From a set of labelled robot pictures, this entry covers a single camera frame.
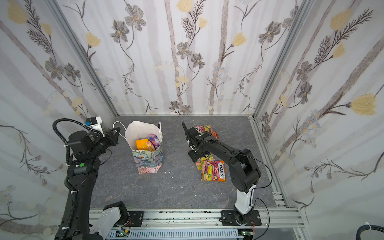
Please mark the red Fox's candy bag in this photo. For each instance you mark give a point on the red Fox's candy bag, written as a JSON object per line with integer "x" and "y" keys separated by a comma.
{"x": 205, "y": 128}

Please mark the yellow mango gummy bag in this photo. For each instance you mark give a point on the yellow mango gummy bag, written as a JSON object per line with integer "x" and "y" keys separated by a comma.
{"x": 145, "y": 145}

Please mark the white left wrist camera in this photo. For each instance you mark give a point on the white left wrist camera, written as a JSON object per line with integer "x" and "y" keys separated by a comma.
{"x": 95, "y": 123}

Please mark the purple Fox's candy bag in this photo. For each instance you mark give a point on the purple Fox's candy bag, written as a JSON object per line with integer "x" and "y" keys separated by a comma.
{"x": 154, "y": 140}

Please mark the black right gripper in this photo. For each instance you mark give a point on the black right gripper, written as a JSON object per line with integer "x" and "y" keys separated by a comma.
{"x": 193, "y": 139}

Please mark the orange Fox's candy bag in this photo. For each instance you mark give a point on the orange Fox's candy bag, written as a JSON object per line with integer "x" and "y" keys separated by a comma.
{"x": 213, "y": 171}

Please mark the pink-yellow Fox's candy bag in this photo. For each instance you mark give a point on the pink-yellow Fox's candy bag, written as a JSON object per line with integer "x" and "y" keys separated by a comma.
{"x": 200, "y": 161}

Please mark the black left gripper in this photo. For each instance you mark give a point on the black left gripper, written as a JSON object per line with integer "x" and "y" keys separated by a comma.
{"x": 112, "y": 138}

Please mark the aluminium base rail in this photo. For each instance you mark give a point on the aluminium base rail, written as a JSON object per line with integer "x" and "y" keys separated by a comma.
{"x": 280, "y": 223}

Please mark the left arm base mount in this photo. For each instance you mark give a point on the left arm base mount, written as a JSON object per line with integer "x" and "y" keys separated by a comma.
{"x": 116, "y": 215}

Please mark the orange corn chips bag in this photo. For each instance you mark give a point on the orange corn chips bag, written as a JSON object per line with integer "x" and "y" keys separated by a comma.
{"x": 215, "y": 134}

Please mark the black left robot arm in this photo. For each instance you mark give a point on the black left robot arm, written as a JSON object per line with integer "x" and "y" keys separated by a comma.
{"x": 83, "y": 149}

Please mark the floral white paper bag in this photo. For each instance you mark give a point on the floral white paper bag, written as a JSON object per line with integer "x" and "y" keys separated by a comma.
{"x": 147, "y": 162}

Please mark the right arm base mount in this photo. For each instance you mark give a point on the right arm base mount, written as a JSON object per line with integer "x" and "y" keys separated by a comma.
{"x": 243, "y": 213}

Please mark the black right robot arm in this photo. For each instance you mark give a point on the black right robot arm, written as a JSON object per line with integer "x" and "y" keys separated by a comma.
{"x": 243, "y": 167}

